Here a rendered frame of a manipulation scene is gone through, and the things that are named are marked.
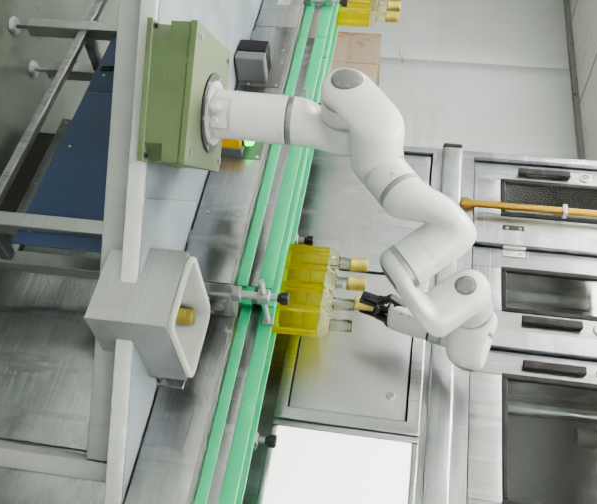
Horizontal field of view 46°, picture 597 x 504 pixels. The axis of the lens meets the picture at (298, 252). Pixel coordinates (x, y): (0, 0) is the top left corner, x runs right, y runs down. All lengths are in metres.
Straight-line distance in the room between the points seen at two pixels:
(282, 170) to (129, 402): 0.69
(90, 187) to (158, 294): 0.56
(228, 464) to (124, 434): 0.22
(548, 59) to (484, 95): 0.83
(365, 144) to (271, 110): 0.22
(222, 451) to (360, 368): 0.43
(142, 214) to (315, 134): 0.36
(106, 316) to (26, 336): 0.66
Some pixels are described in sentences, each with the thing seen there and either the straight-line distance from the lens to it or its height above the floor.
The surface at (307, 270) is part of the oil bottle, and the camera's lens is 1.71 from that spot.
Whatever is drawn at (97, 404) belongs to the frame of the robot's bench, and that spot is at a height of 0.67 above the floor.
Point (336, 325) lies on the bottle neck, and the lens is 1.65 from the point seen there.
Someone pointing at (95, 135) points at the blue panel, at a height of 0.41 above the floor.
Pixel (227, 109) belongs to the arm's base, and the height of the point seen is 0.88.
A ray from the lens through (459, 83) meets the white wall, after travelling 7.04.
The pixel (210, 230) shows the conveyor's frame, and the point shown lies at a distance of 1.65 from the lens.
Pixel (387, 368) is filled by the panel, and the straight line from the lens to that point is 1.75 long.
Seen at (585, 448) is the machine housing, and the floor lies 1.70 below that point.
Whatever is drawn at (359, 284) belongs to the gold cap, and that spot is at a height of 1.15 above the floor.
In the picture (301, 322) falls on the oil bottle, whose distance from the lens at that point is 1.63.
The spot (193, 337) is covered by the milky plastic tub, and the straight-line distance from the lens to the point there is 1.53.
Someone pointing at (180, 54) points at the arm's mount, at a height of 0.82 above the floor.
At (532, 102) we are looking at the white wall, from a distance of 6.96.
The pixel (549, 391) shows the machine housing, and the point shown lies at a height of 1.62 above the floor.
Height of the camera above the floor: 1.23
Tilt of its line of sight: 8 degrees down
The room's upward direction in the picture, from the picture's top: 96 degrees clockwise
